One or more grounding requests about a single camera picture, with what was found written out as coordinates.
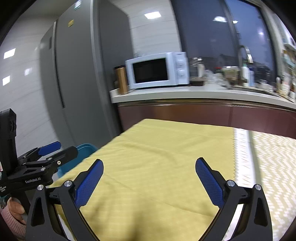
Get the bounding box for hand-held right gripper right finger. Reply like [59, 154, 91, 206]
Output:
[195, 158, 274, 241]

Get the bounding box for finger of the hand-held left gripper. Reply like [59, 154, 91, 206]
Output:
[22, 146, 78, 173]
[17, 142, 61, 163]

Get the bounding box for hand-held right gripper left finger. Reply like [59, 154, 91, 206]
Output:
[25, 159, 104, 241]

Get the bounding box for teal trash bin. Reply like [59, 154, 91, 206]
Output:
[55, 144, 97, 179]

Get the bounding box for person's left hand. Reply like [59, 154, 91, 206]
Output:
[7, 198, 28, 220]

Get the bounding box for yellow patterned tablecloth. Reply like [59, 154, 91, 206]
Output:
[54, 119, 296, 241]

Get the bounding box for maroon lower cabinets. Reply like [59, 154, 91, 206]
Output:
[117, 100, 296, 139]

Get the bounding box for grey refrigerator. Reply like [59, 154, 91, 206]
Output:
[39, 0, 133, 149]

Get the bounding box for bronze travel tumbler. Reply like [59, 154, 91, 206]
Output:
[114, 65, 128, 95]

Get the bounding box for white kitchen countertop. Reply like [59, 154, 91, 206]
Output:
[110, 83, 296, 108]

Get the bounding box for dark brown bowl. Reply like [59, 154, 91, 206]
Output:
[191, 77, 207, 86]

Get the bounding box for clear plastic bag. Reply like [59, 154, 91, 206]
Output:
[205, 70, 222, 85]

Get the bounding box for pot covered with plastic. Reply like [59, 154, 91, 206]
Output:
[221, 66, 240, 85]

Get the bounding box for white soap bottle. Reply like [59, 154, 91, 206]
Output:
[242, 66, 249, 87]

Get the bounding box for glass jar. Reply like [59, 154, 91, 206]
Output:
[190, 57, 205, 79]

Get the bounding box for white microwave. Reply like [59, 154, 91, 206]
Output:
[125, 52, 190, 90]

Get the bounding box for steel kitchen faucet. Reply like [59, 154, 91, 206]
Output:
[238, 45, 253, 86]

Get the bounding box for dark kitchen window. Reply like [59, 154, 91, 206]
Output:
[171, 0, 281, 81]

